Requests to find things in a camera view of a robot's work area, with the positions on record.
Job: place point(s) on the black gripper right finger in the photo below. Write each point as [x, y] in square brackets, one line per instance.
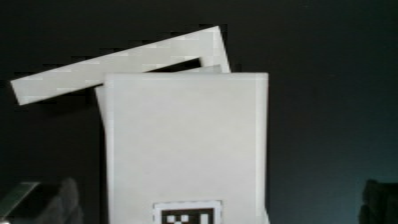
[379, 209]

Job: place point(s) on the white L-shaped obstacle fence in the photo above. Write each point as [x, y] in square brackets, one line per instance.
[197, 45]

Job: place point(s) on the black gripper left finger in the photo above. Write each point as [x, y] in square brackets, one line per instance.
[41, 203]

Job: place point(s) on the white cabinet top block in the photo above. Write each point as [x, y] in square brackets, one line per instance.
[187, 148]

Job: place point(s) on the white cabinet body box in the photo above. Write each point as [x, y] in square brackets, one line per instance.
[102, 100]

